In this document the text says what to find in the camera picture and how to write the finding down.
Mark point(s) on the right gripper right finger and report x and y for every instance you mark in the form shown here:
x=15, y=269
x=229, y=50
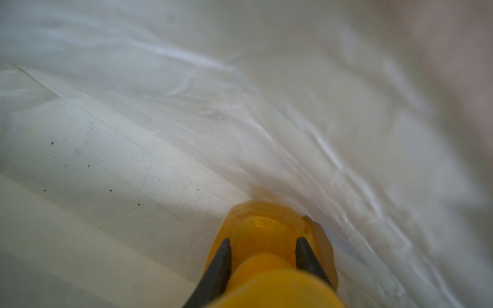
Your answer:
x=307, y=261

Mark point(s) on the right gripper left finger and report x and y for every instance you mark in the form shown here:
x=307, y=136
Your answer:
x=215, y=279

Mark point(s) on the orange pump dish soap bottle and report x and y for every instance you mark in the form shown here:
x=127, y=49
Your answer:
x=264, y=273

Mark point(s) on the cream canvas shopping bag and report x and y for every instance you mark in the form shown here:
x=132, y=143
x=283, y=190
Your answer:
x=129, y=129

